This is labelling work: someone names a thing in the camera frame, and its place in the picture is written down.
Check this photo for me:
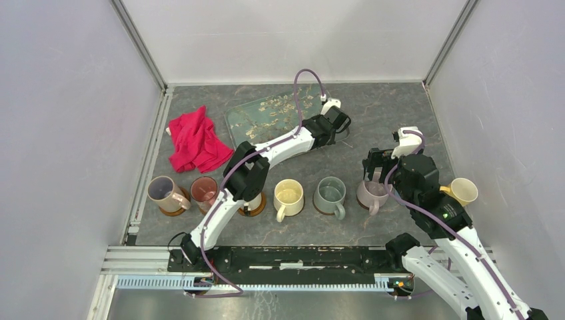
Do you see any wooden coaster four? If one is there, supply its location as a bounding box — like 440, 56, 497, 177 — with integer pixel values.
156, 187, 191, 217

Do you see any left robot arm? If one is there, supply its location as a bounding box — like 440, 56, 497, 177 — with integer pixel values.
180, 106, 351, 272

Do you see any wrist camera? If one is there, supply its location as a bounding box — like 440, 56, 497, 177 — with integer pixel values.
320, 94, 341, 115
391, 127, 425, 159

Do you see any dark walnut coaster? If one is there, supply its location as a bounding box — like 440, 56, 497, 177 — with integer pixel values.
356, 197, 370, 211

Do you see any wooden coaster three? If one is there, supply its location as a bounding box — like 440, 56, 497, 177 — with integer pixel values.
197, 204, 210, 215

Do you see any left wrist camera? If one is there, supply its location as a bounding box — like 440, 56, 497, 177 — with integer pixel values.
320, 94, 341, 115

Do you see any green mug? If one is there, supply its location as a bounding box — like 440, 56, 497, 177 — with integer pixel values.
312, 177, 346, 220

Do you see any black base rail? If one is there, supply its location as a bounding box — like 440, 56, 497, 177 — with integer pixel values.
167, 246, 412, 287

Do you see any red cloth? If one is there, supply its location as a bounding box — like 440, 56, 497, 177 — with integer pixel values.
167, 105, 234, 173

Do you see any floral serving tray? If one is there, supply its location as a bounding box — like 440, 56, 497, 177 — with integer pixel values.
225, 84, 322, 148

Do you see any cream mug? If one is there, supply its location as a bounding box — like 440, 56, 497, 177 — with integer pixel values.
274, 179, 304, 223

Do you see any pink mug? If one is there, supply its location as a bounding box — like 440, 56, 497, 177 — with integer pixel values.
190, 176, 218, 208

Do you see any white black-rimmed mug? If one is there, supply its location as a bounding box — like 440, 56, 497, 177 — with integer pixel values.
243, 193, 263, 215

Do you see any lilac mug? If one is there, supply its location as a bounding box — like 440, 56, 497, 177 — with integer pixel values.
356, 172, 392, 215

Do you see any yellow mug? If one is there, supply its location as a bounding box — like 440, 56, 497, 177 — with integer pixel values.
440, 177, 478, 207

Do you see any beige pink-handled mug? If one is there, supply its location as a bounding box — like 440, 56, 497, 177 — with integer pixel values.
147, 175, 180, 207

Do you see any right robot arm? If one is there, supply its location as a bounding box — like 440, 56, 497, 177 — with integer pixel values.
362, 148, 547, 319

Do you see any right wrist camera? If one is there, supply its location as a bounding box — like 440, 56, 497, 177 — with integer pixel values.
391, 127, 425, 159

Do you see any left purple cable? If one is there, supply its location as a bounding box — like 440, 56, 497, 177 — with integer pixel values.
187, 68, 330, 299

